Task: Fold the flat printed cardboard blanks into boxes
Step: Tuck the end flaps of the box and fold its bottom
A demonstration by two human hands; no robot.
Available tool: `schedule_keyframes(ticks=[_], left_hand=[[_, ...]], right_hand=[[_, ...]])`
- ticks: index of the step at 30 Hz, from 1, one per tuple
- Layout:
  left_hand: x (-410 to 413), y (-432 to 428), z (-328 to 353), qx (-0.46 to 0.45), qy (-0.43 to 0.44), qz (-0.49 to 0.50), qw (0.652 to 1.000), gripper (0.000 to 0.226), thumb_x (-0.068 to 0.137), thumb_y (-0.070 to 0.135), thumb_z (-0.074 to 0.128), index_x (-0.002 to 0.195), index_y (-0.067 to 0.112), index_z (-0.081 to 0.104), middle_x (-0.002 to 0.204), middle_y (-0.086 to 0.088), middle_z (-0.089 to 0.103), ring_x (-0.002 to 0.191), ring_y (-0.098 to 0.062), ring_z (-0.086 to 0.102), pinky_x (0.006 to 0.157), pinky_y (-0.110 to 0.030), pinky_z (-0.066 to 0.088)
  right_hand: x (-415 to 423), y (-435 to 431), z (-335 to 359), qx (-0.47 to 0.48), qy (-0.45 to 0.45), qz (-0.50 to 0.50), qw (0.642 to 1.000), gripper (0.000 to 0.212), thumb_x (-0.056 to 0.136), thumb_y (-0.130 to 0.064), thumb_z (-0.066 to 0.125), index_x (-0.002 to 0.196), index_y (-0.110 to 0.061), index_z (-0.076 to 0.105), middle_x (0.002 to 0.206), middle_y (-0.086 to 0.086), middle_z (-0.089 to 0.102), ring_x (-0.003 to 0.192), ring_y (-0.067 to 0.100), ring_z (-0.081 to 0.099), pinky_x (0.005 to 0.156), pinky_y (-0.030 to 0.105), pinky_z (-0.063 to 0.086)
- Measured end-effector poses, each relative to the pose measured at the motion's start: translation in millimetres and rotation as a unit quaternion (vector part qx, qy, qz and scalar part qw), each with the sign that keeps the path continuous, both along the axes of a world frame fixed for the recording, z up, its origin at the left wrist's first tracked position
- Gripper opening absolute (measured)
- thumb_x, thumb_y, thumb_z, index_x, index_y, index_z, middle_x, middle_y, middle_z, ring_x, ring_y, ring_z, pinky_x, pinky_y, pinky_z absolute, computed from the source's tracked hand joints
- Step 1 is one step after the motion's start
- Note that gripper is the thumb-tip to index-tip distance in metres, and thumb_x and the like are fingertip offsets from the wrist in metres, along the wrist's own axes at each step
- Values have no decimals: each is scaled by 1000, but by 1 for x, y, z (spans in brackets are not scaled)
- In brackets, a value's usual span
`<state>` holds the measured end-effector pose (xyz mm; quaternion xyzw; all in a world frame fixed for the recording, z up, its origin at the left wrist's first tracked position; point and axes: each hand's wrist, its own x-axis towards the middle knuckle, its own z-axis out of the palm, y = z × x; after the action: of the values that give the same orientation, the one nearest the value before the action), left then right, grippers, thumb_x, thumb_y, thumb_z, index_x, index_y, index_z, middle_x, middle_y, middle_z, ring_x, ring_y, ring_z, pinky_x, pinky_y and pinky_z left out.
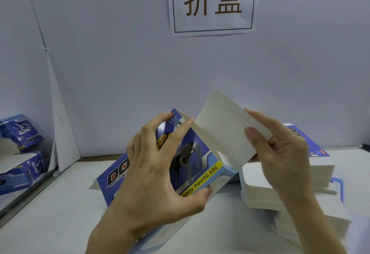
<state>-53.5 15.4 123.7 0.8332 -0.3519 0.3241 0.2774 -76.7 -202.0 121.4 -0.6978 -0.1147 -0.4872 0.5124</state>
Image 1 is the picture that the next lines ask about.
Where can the person's right hand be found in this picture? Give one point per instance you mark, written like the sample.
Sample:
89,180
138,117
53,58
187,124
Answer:
283,158

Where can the person's left hand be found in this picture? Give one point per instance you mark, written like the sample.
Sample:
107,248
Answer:
147,196

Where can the stack of boxes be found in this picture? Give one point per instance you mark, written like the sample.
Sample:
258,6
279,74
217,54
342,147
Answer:
324,176

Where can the blue dog-print cardboard box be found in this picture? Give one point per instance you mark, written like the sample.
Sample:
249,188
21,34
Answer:
222,124

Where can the pile of blue boxes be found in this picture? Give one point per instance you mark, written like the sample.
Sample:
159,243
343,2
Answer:
20,132

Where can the person's right forearm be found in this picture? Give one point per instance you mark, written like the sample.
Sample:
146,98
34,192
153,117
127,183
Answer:
315,225

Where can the person's left forearm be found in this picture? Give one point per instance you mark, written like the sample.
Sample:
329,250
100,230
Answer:
110,245

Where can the black object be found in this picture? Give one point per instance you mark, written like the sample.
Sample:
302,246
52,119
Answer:
366,146

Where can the white paper wall sign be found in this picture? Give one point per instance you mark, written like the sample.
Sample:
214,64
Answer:
213,25

